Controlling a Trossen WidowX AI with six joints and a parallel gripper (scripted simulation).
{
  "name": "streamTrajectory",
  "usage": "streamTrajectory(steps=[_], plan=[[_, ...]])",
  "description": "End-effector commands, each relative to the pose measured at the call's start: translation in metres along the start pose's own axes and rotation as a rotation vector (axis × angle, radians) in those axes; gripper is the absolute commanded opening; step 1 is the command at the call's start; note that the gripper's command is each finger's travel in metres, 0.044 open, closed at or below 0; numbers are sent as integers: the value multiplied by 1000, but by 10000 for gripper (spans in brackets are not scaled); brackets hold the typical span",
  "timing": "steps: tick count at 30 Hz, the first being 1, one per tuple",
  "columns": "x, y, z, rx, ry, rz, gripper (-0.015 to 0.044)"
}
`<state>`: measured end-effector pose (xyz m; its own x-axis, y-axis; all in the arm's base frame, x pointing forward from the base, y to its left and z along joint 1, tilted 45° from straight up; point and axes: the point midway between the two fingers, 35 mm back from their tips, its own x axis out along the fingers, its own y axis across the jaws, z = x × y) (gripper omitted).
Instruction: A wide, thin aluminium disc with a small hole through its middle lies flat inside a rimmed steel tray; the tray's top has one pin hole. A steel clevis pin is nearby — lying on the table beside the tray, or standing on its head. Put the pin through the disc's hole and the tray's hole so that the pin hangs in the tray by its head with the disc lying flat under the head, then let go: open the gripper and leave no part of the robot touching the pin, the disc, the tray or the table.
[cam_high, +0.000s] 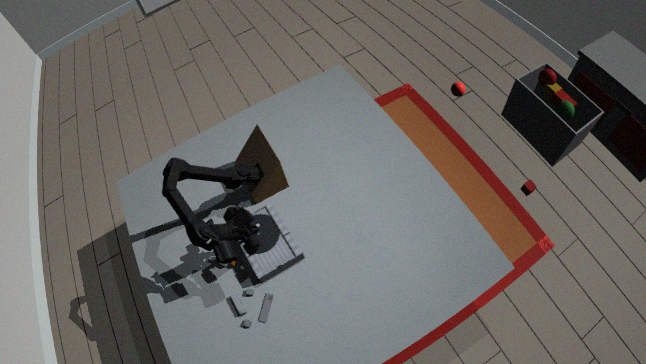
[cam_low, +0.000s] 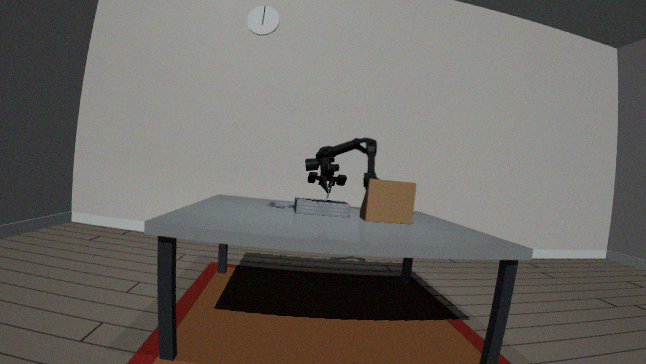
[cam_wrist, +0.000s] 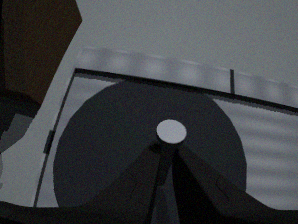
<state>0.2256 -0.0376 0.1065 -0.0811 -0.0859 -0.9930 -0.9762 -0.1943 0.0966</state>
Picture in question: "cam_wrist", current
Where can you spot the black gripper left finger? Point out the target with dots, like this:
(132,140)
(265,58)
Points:
(129,200)

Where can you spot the dark grey round disc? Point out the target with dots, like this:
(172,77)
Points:
(116,124)

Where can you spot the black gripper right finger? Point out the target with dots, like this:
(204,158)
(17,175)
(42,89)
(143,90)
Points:
(204,196)

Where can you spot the grey metal pin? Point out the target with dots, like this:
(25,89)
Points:
(170,133)

